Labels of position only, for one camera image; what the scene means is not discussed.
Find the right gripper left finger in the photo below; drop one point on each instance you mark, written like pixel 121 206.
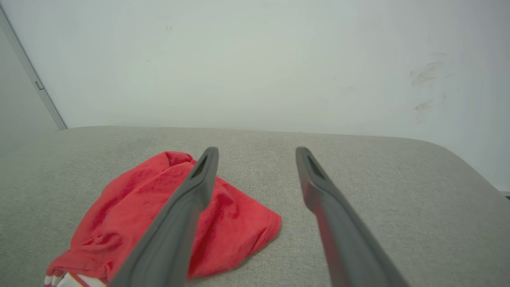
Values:
pixel 175 231

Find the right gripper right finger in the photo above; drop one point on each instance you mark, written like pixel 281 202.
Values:
pixel 342 239

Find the red and white basketball jersey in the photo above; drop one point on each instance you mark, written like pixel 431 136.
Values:
pixel 131 207

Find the grey wall trim strip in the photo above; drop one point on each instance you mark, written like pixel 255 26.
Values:
pixel 40 89

